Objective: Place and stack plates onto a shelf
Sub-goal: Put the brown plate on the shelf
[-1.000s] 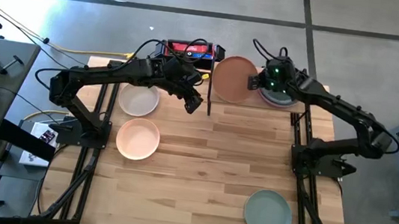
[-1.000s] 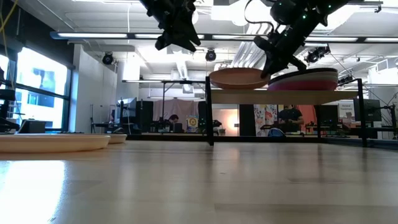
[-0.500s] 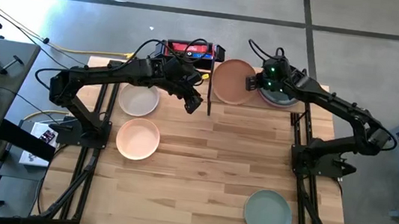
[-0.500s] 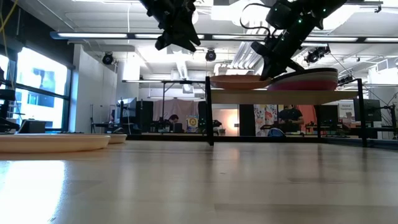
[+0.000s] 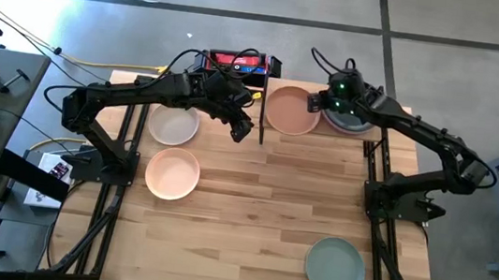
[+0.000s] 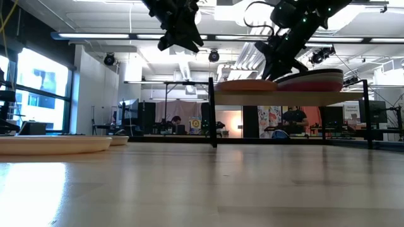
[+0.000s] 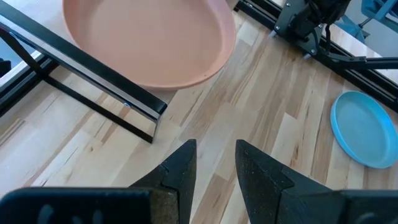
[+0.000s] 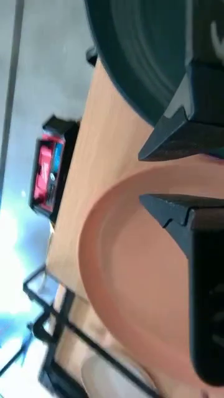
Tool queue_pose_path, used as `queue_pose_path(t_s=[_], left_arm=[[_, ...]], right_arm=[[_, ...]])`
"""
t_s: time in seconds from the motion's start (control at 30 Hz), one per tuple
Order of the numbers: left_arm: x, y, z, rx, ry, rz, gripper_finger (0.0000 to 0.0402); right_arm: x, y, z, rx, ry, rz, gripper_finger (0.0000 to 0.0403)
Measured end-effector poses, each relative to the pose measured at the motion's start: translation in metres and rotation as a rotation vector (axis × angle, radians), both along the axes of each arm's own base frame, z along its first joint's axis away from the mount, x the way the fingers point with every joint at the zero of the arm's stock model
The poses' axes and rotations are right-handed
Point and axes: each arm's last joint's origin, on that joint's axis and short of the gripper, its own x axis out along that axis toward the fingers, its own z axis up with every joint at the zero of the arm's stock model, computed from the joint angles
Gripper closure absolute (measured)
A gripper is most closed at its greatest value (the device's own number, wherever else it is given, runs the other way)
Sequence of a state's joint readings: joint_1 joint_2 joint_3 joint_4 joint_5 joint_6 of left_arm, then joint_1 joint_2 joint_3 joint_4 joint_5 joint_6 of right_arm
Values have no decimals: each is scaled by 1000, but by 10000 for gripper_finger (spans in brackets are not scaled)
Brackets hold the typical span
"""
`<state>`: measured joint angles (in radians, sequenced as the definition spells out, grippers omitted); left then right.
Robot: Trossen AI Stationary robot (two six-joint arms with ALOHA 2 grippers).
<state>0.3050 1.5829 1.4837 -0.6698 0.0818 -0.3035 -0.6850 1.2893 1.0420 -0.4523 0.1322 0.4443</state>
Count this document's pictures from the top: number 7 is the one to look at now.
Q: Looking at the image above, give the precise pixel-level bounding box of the blue-grey metal stand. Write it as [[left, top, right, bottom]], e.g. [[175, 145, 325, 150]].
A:
[[334, 0, 398, 43]]

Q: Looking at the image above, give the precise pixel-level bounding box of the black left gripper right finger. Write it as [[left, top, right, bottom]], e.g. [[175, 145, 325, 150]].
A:
[[234, 139, 398, 224]]

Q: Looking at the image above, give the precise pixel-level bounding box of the salmon pink plate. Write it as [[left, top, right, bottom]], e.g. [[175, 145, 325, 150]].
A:
[[62, 0, 237, 91]]

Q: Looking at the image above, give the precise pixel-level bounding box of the blue plate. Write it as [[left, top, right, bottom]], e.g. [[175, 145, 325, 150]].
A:
[[330, 90, 398, 170]]

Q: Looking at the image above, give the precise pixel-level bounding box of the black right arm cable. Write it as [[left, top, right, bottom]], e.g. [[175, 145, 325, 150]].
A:
[[312, 17, 333, 58]]

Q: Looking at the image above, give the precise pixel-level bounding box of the black metal frame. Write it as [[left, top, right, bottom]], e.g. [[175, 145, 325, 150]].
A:
[[0, 0, 169, 144]]

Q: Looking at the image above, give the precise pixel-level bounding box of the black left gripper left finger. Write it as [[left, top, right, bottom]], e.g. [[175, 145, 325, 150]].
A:
[[0, 139, 198, 224]]

